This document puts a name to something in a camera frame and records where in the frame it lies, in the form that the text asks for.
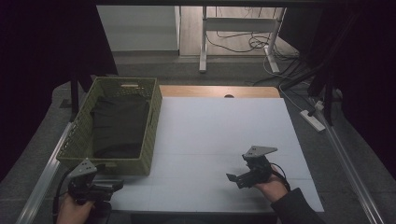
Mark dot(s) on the aluminium rail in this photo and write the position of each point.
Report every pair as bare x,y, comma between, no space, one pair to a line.
351,174
43,180

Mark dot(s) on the green woven basket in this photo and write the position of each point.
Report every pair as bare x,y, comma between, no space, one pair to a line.
149,130

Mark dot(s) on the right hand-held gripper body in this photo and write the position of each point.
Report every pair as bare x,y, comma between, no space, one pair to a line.
258,161

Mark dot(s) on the person's left hand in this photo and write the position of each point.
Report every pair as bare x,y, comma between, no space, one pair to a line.
73,213

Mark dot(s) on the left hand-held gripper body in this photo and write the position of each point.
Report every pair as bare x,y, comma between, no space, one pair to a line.
82,179

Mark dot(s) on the white power strip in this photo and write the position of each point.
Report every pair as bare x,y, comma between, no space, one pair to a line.
312,120

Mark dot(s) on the black skirt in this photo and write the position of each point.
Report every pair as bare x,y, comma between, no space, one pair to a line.
120,127

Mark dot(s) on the black stand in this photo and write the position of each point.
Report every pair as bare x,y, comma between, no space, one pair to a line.
327,99
74,96

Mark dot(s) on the person's right hand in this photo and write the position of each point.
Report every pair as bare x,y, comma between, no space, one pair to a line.
274,188

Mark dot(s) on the white panel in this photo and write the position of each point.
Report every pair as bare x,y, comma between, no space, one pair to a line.
138,28

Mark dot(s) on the white table mat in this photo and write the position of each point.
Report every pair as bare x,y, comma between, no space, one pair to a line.
211,130

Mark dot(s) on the black curtain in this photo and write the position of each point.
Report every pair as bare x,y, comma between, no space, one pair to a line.
43,46
364,77

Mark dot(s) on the white desk frame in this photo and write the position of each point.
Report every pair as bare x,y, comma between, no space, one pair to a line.
238,24

